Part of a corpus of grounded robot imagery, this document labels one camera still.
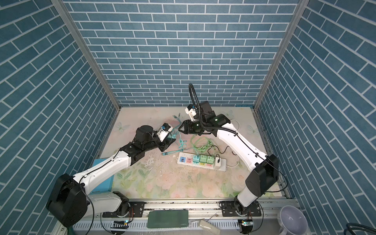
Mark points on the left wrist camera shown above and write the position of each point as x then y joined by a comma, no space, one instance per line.
164,131

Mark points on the green box on rail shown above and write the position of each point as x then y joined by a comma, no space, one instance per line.
160,219

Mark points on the white charger adapter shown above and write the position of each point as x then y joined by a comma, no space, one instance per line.
217,163

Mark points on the white bowl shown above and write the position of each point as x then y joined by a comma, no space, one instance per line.
292,221

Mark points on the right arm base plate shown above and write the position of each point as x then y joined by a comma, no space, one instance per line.
234,208

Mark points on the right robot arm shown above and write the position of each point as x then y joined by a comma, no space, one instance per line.
263,168

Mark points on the blue sheet at left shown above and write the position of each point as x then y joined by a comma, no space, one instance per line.
105,186

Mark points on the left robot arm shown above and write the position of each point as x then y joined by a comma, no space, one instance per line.
69,200

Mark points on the green charger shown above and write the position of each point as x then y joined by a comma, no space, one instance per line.
203,159
210,160

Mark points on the white power strip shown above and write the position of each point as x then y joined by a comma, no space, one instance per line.
187,159

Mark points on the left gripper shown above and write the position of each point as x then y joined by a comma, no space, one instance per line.
166,143

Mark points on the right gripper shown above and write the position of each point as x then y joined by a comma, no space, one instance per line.
187,127

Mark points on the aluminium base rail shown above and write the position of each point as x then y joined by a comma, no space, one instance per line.
206,209

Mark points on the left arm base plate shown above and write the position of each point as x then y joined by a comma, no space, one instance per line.
133,209

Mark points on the white small device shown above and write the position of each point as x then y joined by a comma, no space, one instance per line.
203,224

